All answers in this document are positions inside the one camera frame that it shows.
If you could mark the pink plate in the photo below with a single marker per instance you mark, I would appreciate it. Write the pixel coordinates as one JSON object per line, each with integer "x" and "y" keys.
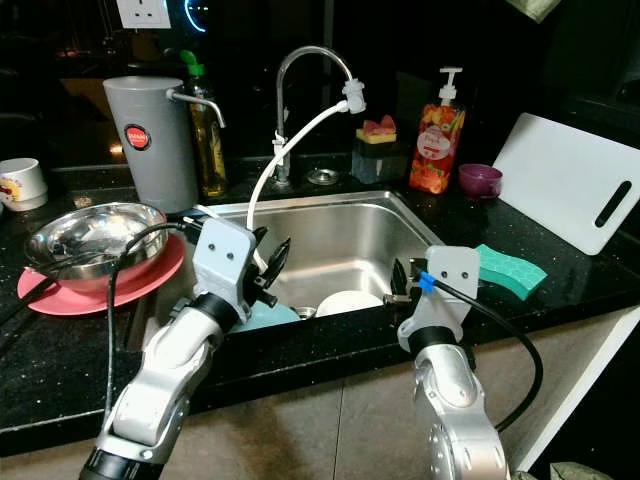
{"x": 110, "y": 300}

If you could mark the stainless steel bowl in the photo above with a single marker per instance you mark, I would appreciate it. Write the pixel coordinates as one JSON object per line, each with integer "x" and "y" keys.
{"x": 100, "y": 225}

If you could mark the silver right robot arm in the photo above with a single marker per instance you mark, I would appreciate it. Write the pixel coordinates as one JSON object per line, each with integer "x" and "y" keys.
{"x": 455, "y": 410}

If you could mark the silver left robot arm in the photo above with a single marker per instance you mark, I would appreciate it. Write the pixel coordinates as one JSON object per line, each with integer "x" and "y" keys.
{"x": 160, "y": 390}

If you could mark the steel sink drain strainer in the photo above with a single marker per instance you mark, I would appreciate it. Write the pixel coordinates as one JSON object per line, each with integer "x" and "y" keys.
{"x": 306, "y": 313}

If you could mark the white bowl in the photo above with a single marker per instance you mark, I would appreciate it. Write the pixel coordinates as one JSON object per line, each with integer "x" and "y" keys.
{"x": 350, "y": 303}

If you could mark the stainless steel sink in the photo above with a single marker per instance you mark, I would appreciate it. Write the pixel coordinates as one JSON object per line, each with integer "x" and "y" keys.
{"x": 360, "y": 230}

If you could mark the round steel countertop cap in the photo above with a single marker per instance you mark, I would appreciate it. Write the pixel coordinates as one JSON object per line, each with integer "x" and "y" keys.
{"x": 321, "y": 177}

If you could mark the green wavy sponge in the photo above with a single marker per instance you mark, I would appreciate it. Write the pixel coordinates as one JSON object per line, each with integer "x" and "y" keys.
{"x": 510, "y": 272}

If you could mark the green-capped oil bottle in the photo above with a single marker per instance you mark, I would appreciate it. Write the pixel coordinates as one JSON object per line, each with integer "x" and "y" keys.
{"x": 210, "y": 150}

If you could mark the purple cup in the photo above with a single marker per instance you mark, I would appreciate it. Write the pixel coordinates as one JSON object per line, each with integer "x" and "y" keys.
{"x": 480, "y": 181}

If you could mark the black sponge holder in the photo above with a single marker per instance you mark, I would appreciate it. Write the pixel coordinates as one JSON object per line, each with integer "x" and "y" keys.
{"x": 380, "y": 165}

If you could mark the orange soap pump bottle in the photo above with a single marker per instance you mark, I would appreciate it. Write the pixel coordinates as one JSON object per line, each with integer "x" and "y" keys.
{"x": 435, "y": 150}

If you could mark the grey water filter canister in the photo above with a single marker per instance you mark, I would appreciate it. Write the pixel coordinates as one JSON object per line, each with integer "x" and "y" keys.
{"x": 150, "y": 150}

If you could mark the chrome gooseneck faucet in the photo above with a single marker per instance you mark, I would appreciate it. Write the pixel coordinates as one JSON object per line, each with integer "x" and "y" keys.
{"x": 282, "y": 100}

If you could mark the yellow and pink sponge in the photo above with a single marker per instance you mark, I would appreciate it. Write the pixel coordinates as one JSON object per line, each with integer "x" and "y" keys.
{"x": 379, "y": 131}

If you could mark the white cutting board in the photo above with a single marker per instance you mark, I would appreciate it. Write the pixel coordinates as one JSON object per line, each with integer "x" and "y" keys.
{"x": 560, "y": 175}

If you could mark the white printed mug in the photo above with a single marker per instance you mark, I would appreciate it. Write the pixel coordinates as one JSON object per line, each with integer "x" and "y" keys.
{"x": 22, "y": 183}

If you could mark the olive fabric bundle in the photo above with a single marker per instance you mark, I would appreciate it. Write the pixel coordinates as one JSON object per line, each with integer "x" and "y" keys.
{"x": 575, "y": 472}

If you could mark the green hanging cloth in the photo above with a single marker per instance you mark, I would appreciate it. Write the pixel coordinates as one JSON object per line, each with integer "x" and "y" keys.
{"x": 535, "y": 8}

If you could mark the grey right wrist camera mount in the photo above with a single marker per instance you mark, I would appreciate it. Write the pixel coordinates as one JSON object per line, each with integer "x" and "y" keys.
{"x": 450, "y": 285}

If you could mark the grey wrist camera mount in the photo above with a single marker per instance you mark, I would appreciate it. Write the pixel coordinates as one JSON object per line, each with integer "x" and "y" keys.
{"x": 450, "y": 285}
{"x": 222, "y": 255}

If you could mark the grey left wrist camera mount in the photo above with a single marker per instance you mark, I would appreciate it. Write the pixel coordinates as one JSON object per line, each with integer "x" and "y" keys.
{"x": 222, "y": 255}

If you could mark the white wall socket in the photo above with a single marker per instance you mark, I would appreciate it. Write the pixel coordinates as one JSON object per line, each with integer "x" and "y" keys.
{"x": 143, "y": 13}

